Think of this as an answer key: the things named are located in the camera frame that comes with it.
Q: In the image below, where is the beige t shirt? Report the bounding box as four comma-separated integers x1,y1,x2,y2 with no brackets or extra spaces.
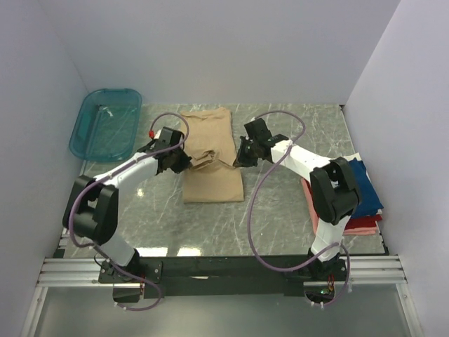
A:
180,107,244,204

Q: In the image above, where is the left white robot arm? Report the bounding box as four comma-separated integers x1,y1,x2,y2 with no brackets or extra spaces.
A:
62,127,191,277

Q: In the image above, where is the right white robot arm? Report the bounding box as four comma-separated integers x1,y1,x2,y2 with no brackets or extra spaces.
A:
234,117,362,272

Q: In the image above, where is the teal plastic basket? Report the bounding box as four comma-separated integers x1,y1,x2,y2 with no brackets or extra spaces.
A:
69,88,142,163

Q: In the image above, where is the pink folded shirt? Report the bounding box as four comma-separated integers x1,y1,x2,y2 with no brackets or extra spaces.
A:
300,178,382,236

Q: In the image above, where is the black base beam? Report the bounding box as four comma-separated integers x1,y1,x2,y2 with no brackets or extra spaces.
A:
98,255,347,303

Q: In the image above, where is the blue white folded shirt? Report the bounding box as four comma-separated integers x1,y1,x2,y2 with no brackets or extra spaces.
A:
345,154,384,219

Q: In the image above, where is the red folded shirt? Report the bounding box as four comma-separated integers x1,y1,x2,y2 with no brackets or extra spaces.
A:
345,215,382,230

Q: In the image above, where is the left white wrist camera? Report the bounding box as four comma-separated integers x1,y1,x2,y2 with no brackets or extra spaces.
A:
148,129,162,140

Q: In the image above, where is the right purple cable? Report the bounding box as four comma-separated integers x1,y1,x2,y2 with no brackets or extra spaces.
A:
247,110,351,310

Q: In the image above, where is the purple cable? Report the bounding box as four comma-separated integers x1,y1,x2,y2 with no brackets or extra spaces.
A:
247,110,351,310
69,112,192,312

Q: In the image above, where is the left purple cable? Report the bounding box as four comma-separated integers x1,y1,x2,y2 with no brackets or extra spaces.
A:
69,112,192,312

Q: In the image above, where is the aluminium frame rail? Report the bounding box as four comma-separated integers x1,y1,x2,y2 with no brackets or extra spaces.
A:
36,256,408,288

